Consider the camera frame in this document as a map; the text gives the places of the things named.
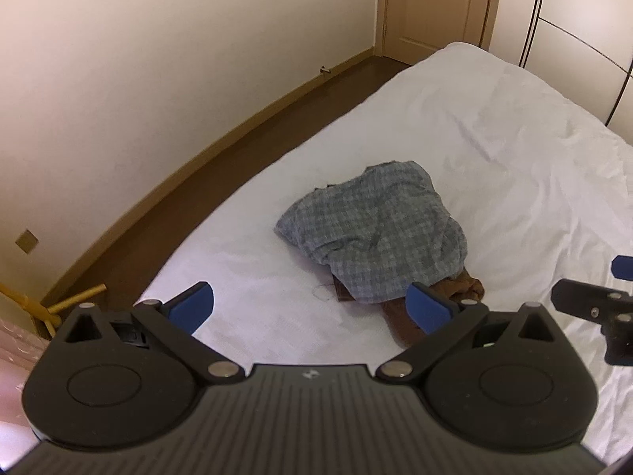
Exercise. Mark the grey checked garment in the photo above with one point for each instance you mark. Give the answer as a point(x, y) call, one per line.
point(376, 217)

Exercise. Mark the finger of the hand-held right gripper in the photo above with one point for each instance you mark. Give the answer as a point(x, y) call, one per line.
point(578, 299)
point(624, 268)

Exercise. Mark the beige wall socket plate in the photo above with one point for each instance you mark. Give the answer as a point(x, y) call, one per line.
point(26, 241)

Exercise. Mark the brown garment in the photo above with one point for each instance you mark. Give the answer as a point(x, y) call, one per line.
point(410, 329)

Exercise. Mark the yellow wooden stand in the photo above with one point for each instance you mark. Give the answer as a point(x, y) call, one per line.
point(34, 309)

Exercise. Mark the pink cloth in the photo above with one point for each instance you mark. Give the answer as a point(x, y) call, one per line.
point(15, 371)

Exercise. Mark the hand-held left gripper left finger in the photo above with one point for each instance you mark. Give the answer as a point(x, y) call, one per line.
point(193, 304)

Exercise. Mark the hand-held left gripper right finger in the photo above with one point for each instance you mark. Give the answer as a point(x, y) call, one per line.
point(428, 309)

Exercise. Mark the wooden door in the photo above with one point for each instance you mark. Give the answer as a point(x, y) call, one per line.
point(425, 5)

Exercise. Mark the cream wardrobe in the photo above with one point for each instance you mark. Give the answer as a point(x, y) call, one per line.
point(583, 10)

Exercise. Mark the white bed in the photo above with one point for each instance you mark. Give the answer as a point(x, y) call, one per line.
point(494, 133)

